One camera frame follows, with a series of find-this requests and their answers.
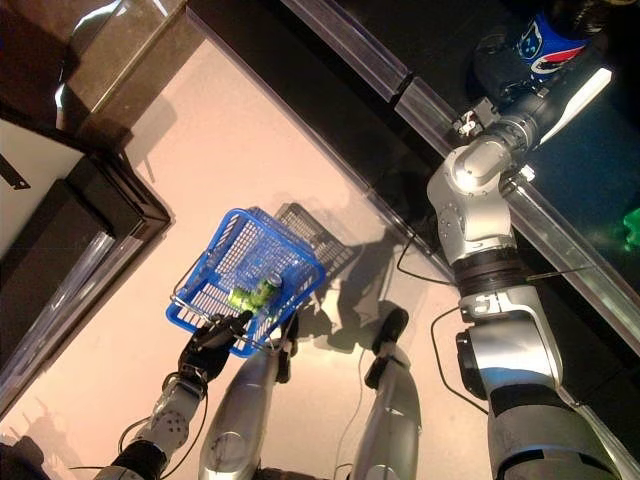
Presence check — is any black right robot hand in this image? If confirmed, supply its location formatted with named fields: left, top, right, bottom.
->
left=502, top=47, right=614, bottom=151

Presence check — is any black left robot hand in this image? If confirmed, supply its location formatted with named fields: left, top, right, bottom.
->
left=178, top=308, right=255, bottom=385

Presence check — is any blue label cola bottle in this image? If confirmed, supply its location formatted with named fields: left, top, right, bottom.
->
left=467, top=9, right=594, bottom=109

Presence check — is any blue plastic shopping basket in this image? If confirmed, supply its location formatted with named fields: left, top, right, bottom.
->
left=164, top=206, right=328, bottom=359

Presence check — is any black drinks shelf board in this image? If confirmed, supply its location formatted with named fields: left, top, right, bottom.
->
left=299, top=0, right=640, bottom=321

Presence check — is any black low shelf unit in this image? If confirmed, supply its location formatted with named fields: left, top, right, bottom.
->
left=0, top=144, right=174, bottom=416

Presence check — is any silver right robot leg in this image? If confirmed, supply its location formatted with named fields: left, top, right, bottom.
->
left=344, top=307, right=424, bottom=480

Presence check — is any clear plastic container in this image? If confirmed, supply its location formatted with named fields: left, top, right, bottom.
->
left=279, top=0, right=415, bottom=104

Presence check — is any black base shelf board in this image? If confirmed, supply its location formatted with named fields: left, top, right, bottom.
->
left=185, top=0, right=640, bottom=451

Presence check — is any glossy brown cabinet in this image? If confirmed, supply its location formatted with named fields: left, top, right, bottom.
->
left=0, top=0, right=201, bottom=151

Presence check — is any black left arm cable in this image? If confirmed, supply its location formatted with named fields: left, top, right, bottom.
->
left=117, top=393, right=209, bottom=480

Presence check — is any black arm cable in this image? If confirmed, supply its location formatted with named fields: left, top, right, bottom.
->
left=396, top=232, right=494, bottom=417
left=117, top=393, right=209, bottom=480

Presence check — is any thin white cable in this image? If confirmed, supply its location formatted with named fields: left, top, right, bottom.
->
left=333, top=347, right=366, bottom=474

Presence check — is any clear plastic price rail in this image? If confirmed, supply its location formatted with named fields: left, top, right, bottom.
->
left=393, top=78, right=640, bottom=349

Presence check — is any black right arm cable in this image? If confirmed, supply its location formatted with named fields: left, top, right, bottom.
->
left=396, top=232, right=494, bottom=417

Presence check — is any black metal bracket strip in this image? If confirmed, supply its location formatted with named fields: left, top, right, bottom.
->
left=0, top=152, right=31, bottom=191

